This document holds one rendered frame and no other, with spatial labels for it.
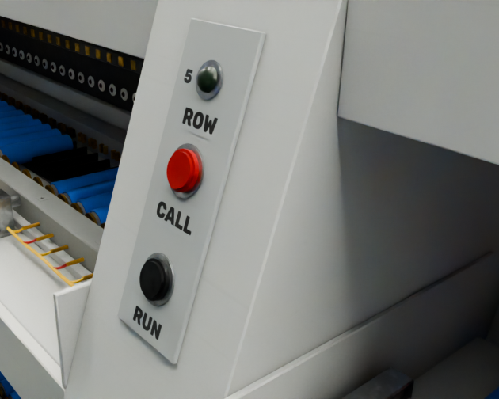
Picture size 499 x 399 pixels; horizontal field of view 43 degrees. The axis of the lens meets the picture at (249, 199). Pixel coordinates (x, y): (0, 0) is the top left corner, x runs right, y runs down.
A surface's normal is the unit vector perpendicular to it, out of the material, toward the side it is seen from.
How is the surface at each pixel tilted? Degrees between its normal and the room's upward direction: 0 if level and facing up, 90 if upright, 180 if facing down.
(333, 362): 90
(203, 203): 90
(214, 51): 90
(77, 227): 18
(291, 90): 90
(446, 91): 108
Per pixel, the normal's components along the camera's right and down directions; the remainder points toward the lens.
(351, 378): 0.65, 0.32
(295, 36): -0.70, -0.06
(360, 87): -0.75, 0.23
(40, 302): 0.04, -0.92
